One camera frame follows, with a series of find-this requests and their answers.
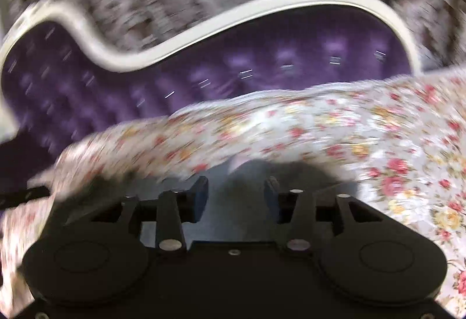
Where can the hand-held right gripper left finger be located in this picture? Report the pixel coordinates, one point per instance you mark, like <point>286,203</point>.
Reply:
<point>198,195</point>

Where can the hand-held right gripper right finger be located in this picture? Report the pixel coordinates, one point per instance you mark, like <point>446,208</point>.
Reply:
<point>271,192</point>

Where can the grey argyle sweater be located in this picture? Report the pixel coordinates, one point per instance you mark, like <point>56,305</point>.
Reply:
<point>233,217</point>

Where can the floral blanket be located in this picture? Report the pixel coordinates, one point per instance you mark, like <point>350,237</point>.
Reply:
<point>291,122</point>

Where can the purple tufted sofa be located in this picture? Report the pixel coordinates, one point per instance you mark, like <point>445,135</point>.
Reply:
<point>182,67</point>

